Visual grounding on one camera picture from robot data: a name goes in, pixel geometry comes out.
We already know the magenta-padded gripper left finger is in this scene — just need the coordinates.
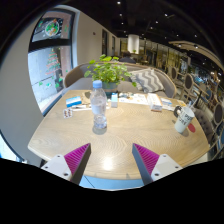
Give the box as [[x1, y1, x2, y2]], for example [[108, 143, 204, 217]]
[[41, 143, 92, 186]]

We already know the white rectangular box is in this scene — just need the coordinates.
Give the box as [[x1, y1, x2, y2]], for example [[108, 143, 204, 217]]
[[146, 93, 163, 112]]

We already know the small light blue box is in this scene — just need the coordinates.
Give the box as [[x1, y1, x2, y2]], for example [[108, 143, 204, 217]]
[[110, 92, 119, 109]]

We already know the clear blue-capped water bottle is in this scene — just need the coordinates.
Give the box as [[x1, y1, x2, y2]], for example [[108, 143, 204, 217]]
[[89, 79, 108, 131]]

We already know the person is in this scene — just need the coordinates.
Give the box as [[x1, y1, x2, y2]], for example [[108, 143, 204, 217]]
[[119, 50, 137, 64]]

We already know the green potted plant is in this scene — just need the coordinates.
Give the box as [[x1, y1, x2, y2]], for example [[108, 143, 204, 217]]
[[83, 54, 138, 93]]

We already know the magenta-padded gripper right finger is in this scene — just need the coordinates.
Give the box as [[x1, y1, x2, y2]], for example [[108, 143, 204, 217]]
[[132, 143, 184, 186]]

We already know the group of ceiling lights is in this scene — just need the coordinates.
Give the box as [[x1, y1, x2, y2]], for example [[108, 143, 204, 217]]
[[114, 0, 221, 51]]

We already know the window with holiday stickers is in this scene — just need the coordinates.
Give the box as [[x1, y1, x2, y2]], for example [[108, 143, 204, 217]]
[[27, 9, 76, 113]]

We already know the white plastic packet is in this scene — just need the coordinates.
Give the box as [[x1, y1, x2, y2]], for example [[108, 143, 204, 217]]
[[71, 103, 92, 111]]

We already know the blue and white flat box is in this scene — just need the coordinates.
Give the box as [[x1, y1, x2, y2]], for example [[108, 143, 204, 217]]
[[65, 96, 83, 108]]

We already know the grey white chevron cushion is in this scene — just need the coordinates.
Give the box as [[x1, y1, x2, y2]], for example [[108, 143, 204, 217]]
[[129, 68, 166, 94]]

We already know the grey curved sofa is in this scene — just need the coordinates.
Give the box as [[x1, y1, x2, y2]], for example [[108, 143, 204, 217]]
[[63, 61, 178, 99]]

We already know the pill blister pack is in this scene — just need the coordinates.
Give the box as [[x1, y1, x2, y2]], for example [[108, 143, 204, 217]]
[[62, 108, 74, 119]]

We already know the group of dining chairs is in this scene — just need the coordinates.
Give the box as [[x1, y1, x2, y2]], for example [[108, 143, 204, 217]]
[[166, 64, 224, 158]]

